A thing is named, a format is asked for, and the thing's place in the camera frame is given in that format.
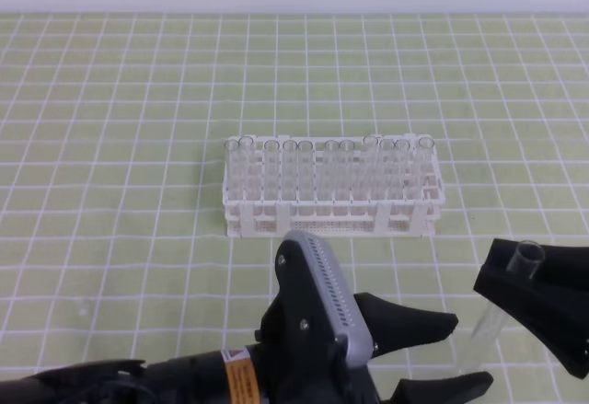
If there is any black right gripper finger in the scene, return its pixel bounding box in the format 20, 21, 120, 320
487, 238, 588, 330
474, 265, 588, 378

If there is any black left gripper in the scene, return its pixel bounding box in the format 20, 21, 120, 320
137, 293, 392, 404

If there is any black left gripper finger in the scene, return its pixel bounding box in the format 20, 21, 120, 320
385, 372, 493, 404
354, 293, 458, 359

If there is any clear glass test tube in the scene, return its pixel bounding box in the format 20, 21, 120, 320
456, 240, 545, 375

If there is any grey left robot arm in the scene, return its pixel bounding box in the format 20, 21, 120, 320
1, 293, 493, 403

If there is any white plastic test tube rack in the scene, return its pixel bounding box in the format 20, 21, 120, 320
222, 133, 445, 238

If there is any clear test tube far right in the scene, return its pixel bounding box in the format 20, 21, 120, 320
407, 136, 435, 200

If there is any clear test tube far left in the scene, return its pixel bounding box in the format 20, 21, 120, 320
225, 139, 242, 201

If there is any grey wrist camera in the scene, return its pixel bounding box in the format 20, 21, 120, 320
275, 230, 374, 368

